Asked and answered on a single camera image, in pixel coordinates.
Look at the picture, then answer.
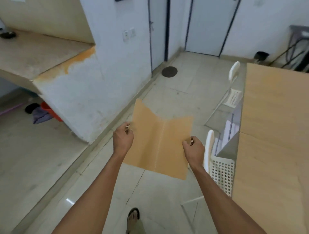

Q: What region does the person's left hand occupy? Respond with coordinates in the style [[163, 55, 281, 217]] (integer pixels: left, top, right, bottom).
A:
[[112, 122, 135, 158]]

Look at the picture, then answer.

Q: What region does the person's right hand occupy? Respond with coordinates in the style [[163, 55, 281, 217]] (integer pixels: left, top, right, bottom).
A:
[[182, 136, 206, 169]]

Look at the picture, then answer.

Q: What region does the brown paper sheet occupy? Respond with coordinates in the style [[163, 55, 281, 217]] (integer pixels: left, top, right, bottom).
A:
[[123, 98, 195, 180]]

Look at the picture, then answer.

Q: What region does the person's left forearm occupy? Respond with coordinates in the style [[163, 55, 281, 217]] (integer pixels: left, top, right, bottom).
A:
[[52, 152, 125, 234]]

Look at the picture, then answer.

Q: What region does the person's right forearm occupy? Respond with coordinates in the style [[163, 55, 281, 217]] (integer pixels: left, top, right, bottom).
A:
[[188, 163, 267, 234]]

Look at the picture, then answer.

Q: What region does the white perforated plastic chair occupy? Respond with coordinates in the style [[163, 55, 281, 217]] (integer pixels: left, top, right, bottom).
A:
[[204, 61, 244, 128], [181, 130, 236, 225]]

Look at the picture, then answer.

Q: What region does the round dark floor drain cover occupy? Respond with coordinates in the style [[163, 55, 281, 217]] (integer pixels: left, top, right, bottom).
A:
[[161, 66, 178, 78]]

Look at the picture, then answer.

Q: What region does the red plastic basin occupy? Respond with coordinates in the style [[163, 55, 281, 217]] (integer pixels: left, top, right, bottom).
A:
[[40, 102, 64, 122]]

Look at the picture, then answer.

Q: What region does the light wooden table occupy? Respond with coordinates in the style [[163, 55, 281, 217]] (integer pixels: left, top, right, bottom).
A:
[[232, 63, 309, 234]]

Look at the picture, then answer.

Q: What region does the person's foot in sandal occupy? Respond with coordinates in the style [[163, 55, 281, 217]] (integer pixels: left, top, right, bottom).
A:
[[126, 208, 145, 234]]

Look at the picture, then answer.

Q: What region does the grey purple cloth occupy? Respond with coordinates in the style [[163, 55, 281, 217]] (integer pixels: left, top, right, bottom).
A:
[[32, 107, 53, 125]]

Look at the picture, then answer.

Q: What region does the black object under counter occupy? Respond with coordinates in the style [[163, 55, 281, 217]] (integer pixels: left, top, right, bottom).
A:
[[25, 103, 40, 114]]

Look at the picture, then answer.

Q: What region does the stone counter slab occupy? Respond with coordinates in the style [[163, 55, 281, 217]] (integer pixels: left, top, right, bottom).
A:
[[0, 29, 96, 94]]

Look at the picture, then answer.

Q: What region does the small black bin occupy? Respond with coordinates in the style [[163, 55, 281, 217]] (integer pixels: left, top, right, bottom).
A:
[[254, 51, 270, 64]]

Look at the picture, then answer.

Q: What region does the grey metal rack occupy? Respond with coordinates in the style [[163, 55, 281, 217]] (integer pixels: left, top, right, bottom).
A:
[[269, 25, 309, 72]]

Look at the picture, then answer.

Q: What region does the white door with dark frame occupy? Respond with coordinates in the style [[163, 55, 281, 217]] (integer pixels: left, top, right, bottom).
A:
[[148, 0, 169, 71], [185, 0, 242, 58]]

